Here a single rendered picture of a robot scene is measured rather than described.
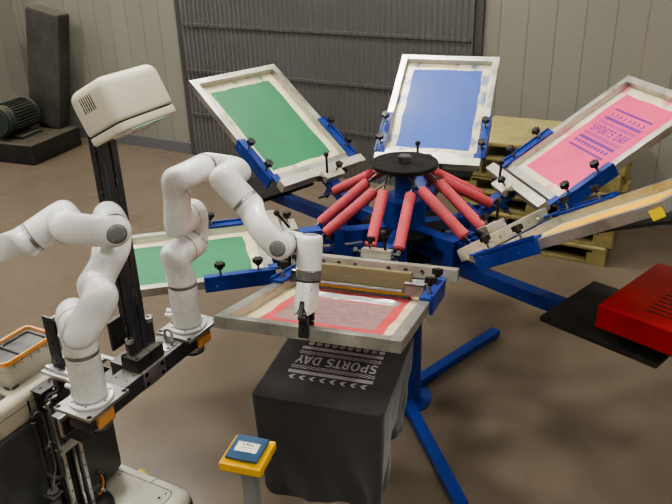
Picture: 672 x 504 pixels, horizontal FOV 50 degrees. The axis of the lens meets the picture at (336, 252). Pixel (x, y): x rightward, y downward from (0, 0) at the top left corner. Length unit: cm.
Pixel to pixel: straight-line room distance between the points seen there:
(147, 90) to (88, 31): 672
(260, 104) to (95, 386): 237
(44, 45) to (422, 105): 519
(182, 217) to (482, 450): 204
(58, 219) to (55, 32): 664
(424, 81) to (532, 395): 190
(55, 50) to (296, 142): 488
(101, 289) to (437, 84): 291
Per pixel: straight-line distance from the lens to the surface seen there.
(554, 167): 375
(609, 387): 425
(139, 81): 194
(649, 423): 406
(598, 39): 609
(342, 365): 255
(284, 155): 390
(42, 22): 853
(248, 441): 223
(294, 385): 246
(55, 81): 861
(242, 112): 406
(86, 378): 214
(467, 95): 435
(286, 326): 216
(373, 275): 266
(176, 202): 224
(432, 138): 414
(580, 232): 256
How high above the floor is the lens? 239
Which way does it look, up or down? 26 degrees down
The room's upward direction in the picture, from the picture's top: 2 degrees counter-clockwise
